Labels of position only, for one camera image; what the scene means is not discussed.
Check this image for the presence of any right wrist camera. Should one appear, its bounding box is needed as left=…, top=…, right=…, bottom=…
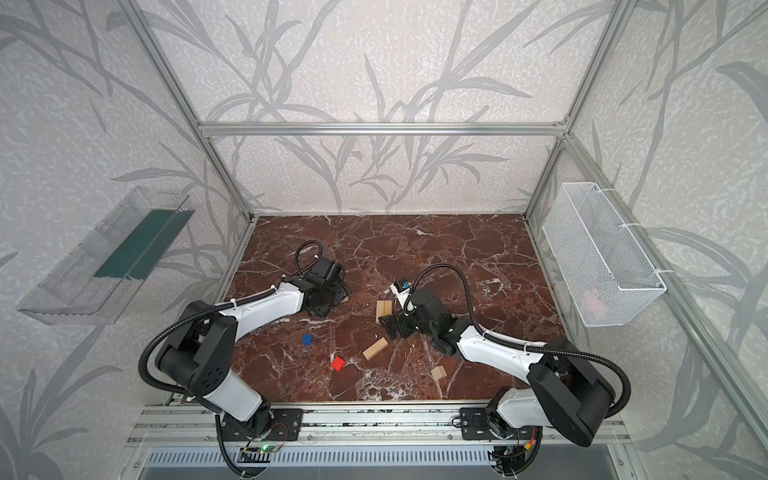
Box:
left=390, top=279, right=414, bottom=312

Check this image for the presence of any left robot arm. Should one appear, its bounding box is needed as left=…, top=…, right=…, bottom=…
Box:
left=142, top=256, right=350, bottom=425

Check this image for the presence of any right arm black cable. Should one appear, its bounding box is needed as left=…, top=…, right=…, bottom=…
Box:
left=407, top=263, right=632, bottom=418

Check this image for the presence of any clear plastic wall bin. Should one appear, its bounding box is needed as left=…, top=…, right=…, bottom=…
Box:
left=18, top=187, right=195, bottom=325

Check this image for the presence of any wood block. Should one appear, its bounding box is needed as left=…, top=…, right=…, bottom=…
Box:
left=375, top=300, right=393, bottom=323
left=363, top=338, right=389, bottom=360

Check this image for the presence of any small wood cube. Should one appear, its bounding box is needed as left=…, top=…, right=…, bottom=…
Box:
left=430, top=365, right=447, bottom=381

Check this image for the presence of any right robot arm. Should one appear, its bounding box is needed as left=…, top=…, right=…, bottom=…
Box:
left=380, top=281, right=615, bottom=447

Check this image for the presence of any white wire basket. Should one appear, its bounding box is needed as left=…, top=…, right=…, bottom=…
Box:
left=542, top=182, right=667, bottom=328

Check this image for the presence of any aluminium cage frame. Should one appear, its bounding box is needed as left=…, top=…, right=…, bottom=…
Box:
left=117, top=1, right=767, bottom=448

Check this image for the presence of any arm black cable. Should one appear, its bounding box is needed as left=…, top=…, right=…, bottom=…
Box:
left=137, top=239, right=325, bottom=397
left=407, top=263, right=632, bottom=418

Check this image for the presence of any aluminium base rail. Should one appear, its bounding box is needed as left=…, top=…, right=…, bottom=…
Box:
left=125, top=400, right=631, bottom=448

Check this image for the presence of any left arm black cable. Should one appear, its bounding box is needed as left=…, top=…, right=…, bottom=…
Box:
left=137, top=239, right=325, bottom=397

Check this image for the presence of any pink object in basket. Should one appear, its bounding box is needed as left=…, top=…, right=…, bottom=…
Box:
left=581, top=289, right=608, bottom=317

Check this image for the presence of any red block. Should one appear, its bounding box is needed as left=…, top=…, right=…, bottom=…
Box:
left=331, top=356, right=346, bottom=372

